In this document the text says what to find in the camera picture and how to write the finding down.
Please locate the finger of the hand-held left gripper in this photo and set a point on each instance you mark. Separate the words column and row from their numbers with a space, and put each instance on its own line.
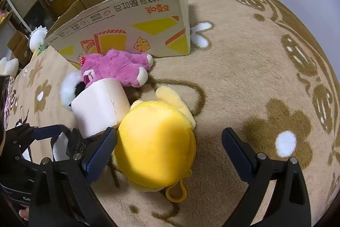
column 77, row 142
column 47, row 132

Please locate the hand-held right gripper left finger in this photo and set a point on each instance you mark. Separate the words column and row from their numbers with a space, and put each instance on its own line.
column 98, row 156

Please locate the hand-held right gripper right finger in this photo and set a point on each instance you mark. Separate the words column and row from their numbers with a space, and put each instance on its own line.
column 239, row 155

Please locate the pale pink plush roll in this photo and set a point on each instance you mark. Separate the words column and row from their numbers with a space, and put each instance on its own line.
column 95, row 107

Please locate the yellow plush toy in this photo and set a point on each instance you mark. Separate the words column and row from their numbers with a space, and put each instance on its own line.
column 154, row 142

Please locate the printed cardboard box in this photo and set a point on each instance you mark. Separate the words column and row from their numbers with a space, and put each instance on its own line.
column 127, row 19

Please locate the person's left hand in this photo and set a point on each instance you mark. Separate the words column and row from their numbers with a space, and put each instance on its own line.
column 24, row 213

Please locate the pink patterned cloth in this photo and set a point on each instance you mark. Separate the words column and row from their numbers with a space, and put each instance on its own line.
column 11, row 98

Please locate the white and black plush toy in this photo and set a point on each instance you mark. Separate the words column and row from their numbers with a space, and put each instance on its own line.
column 67, row 86

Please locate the beige floral blanket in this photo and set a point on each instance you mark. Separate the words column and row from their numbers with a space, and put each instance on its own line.
column 239, row 70

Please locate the pink plush bear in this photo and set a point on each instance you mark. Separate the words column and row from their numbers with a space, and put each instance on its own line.
column 117, row 64

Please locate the small brown cardboard box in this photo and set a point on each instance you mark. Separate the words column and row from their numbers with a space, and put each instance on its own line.
column 18, row 44

